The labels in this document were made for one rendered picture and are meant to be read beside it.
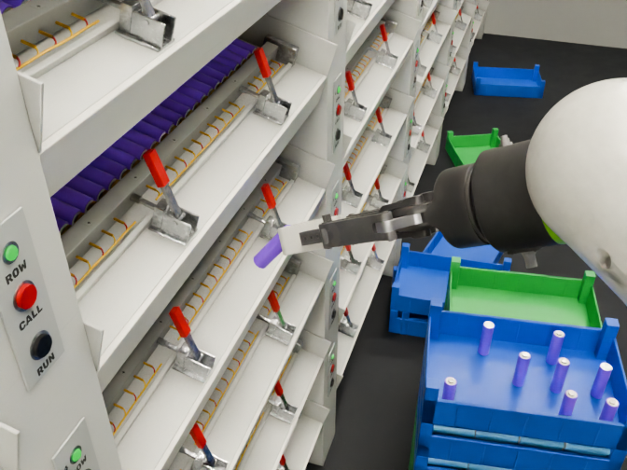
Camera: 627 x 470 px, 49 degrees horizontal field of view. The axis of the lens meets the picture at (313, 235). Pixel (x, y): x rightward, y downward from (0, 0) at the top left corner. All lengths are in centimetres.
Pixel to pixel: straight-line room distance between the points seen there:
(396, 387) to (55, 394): 133
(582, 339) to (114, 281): 84
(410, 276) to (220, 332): 118
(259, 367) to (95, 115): 65
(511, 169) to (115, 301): 35
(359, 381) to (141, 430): 109
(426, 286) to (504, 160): 137
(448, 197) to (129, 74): 28
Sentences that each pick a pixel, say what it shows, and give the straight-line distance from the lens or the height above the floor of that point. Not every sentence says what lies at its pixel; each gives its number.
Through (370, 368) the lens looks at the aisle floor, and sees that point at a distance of 183.
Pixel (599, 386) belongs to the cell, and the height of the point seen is 51.
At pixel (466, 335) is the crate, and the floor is 49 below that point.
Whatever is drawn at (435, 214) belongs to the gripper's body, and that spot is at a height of 98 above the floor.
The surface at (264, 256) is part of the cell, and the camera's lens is 78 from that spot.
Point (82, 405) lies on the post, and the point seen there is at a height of 91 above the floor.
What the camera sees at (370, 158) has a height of 55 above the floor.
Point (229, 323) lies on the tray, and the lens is 87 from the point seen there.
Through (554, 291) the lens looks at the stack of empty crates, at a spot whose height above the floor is 34.
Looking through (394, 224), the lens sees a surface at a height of 97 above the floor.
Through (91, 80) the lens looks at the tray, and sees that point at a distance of 54.
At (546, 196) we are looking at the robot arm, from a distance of 44.
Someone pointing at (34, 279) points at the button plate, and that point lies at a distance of 48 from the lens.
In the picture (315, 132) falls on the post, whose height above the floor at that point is 83.
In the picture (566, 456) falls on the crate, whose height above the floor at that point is 45.
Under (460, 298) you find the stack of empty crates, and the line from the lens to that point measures 156.
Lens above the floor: 133
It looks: 36 degrees down
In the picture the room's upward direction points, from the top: straight up
